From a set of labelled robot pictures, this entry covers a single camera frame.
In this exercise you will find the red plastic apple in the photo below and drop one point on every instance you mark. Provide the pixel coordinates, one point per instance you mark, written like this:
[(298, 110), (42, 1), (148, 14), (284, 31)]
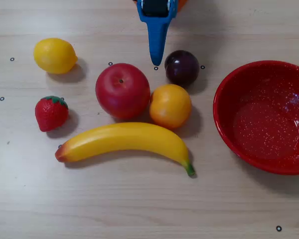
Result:
[(122, 92)]

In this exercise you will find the red plastic strawberry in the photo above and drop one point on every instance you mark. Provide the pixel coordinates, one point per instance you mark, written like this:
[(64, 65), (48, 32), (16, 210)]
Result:
[(50, 114)]

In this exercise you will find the orange robot base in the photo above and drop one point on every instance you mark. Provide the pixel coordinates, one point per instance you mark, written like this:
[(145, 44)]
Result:
[(182, 4)]

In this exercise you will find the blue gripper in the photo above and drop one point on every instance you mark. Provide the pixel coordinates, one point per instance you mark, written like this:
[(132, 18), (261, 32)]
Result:
[(157, 23)]

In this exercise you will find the dark purple plastic plum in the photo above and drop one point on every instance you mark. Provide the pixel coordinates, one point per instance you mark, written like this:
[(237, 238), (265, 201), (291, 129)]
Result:
[(182, 68)]

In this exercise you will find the orange plastic apricot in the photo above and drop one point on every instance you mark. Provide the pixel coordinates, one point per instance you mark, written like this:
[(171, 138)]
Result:
[(170, 106)]

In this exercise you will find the yellow plastic lemon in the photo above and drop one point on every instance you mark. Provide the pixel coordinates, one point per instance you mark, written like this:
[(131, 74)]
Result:
[(53, 56)]

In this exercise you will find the red speckled bowl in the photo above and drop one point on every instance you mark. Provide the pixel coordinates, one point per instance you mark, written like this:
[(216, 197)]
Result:
[(264, 124)]

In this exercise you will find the yellow plastic banana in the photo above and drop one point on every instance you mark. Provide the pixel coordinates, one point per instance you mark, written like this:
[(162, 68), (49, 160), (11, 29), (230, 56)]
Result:
[(124, 140)]

